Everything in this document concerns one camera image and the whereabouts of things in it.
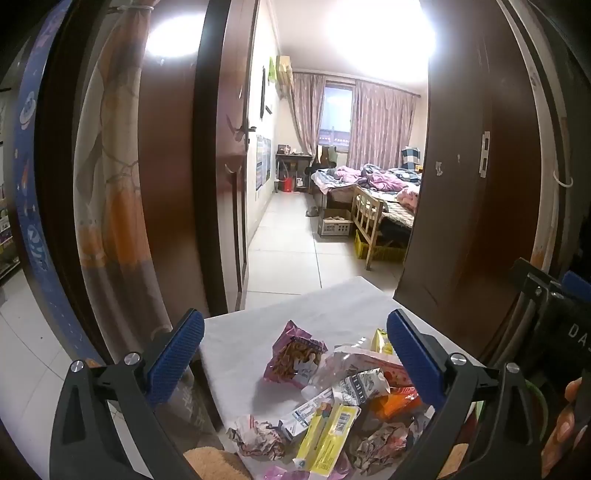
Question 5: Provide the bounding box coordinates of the white table cover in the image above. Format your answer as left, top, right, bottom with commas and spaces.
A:
198, 276, 490, 480

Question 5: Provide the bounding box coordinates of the person's right hand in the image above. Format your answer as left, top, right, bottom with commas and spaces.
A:
542, 376, 584, 479

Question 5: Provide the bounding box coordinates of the pink window curtain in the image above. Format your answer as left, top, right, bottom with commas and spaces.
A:
292, 73, 326, 155
349, 80, 416, 169

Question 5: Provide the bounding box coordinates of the crumpled white printed paper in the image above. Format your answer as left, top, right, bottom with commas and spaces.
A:
226, 414, 287, 459

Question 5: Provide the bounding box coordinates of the window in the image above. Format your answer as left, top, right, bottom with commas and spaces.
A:
323, 85, 354, 155

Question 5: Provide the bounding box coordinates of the wall air conditioner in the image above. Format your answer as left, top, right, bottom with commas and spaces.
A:
276, 55, 295, 99

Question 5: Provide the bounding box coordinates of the bed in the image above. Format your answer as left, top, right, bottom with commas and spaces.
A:
310, 164, 423, 234

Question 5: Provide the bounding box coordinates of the pink snack packet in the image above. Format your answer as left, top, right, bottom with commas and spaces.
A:
263, 319, 328, 388

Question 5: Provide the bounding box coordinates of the pink plastic wrapper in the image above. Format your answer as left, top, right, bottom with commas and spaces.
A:
261, 462, 352, 480

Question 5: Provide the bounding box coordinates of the orange grey printed curtain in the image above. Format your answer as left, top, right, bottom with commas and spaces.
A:
74, 0, 185, 352

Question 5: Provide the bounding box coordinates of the dark wooden desk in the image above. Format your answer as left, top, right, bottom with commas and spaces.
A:
276, 152, 315, 192

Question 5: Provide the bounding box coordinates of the yellow plastic crate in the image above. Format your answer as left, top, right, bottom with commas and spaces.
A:
355, 230, 407, 263

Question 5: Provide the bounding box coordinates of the wooden chair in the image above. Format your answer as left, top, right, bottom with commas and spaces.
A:
350, 185, 389, 271

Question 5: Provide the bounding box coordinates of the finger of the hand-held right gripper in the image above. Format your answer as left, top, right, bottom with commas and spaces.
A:
560, 270, 591, 296
509, 257, 561, 305

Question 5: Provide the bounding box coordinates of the yellow green snack packet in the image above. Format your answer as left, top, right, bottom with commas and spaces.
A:
370, 328, 396, 356

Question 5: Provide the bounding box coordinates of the pink floral pillow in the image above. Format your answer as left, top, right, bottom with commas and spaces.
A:
397, 187, 421, 213

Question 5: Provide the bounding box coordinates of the wall poster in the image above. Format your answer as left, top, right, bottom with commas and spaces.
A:
255, 135, 272, 191

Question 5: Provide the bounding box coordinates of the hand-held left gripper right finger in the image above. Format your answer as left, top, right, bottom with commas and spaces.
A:
387, 308, 544, 480

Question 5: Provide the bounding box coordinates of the white blue wrapper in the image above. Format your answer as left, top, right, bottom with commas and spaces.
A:
277, 390, 335, 444

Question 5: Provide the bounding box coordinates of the brown door frame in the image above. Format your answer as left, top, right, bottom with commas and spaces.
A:
41, 0, 555, 365

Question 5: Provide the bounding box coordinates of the blue printed banner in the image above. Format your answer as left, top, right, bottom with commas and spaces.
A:
14, 0, 107, 365

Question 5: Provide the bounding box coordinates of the cardboard box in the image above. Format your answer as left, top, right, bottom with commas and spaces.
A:
318, 209, 354, 238

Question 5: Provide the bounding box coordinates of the newspaper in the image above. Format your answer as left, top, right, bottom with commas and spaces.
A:
348, 418, 430, 476

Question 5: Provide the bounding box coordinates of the purple blanket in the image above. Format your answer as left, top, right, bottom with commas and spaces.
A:
335, 164, 416, 192

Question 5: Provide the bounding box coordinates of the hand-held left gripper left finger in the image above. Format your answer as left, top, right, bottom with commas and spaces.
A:
50, 308, 205, 480

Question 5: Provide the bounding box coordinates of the brown wooden door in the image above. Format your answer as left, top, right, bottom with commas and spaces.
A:
196, 0, 260, 315

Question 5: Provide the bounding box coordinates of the orange snack packet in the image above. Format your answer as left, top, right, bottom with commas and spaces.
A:
367, 385, 423, 421

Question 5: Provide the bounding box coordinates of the yellow snack bar packet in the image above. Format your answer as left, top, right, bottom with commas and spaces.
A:
294, 401, 362, 476

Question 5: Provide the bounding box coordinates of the tan plush cushion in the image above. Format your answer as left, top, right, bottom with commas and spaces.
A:
184, 444, 252, 480

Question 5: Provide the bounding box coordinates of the white red plastic wrapper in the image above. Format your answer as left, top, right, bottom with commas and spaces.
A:
323, 344, 414, 388

